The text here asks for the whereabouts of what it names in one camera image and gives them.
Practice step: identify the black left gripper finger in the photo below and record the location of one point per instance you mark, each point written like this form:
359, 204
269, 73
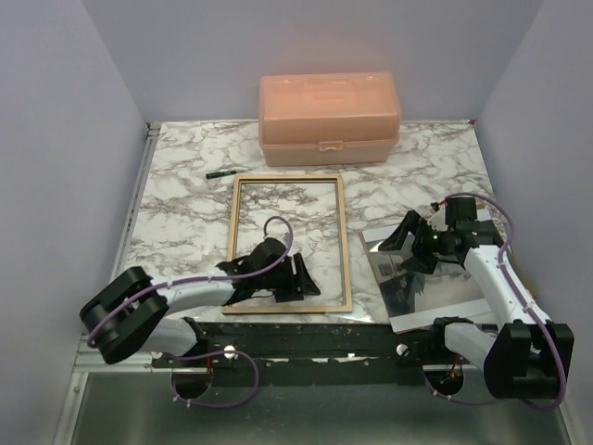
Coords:
284, 296
304, 284

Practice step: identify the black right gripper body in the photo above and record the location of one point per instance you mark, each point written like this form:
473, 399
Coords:
440, 241

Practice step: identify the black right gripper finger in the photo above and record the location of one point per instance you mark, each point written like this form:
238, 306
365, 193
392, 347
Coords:
420, 263
409, 225

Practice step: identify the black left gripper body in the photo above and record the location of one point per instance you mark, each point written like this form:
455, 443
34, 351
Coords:
283, 277

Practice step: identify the rectangular picture frame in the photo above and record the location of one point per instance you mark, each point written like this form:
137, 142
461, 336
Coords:
314, 206

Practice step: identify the glossy photo print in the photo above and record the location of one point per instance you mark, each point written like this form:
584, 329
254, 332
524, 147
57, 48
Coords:
417, 287

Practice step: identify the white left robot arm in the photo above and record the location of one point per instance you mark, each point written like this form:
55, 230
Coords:
131, 309

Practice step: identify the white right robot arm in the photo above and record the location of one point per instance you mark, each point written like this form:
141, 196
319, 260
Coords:
529, 357

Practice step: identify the brown cardboard backing sheet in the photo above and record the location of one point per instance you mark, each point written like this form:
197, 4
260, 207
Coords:
503, 225

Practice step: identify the small green black screwdriver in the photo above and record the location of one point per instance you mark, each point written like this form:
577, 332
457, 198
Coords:
220, 174

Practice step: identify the orange translucent plastic toolbox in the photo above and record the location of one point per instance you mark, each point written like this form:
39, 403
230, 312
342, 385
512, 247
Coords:
328, 119

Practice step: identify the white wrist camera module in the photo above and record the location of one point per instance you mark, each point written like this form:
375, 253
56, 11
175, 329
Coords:
437, 221

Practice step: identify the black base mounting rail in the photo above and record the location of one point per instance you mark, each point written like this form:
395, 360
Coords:
237, 355

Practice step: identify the aluminium extrusion frame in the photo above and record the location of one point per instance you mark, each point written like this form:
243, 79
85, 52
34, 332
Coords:
130, 404

